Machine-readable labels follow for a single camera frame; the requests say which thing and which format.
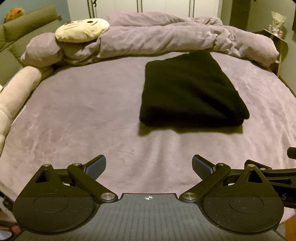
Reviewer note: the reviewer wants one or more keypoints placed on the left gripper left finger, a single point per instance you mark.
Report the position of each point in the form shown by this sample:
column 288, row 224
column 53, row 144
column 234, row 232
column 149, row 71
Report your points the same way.
column 59, row 200

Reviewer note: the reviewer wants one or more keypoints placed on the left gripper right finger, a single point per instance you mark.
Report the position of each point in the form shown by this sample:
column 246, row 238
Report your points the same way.
column 248, row 204

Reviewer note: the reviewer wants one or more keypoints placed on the black knit sweater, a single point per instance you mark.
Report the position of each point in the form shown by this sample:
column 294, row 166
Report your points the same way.
column 190, row 91

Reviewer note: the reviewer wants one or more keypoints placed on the pink plush toy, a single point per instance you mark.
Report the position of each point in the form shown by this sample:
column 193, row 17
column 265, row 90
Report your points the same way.
column 15, row 94

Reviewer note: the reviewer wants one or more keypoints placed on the wooden bedside shelf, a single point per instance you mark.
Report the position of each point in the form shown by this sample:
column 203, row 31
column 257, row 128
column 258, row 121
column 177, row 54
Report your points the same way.
column 279, row 44

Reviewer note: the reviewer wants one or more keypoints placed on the purple pillow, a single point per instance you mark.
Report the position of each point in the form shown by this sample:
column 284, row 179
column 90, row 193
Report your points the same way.
column 42, row 51

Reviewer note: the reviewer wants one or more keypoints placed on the cream face plush cushion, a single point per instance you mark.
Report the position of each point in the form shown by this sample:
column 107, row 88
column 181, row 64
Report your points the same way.
column 81, row 31

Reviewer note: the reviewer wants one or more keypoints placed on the green padded headboard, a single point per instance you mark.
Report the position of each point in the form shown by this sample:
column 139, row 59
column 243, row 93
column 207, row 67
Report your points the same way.
column 16, row 34

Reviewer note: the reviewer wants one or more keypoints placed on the purple rumpled duvet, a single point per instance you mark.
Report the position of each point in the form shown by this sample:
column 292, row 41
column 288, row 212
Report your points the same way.
column 154, row 33

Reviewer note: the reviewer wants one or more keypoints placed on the orange plush toy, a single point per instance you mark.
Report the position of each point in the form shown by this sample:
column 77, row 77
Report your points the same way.
column 14, row 14

